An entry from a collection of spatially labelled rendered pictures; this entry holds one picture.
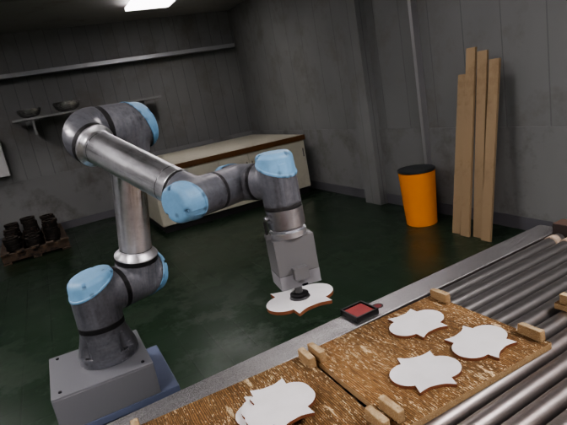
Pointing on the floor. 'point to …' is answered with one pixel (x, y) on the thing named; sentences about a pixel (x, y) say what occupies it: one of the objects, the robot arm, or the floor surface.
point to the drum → (418, 194)
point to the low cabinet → (199, 160)
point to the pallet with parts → (32, 239)
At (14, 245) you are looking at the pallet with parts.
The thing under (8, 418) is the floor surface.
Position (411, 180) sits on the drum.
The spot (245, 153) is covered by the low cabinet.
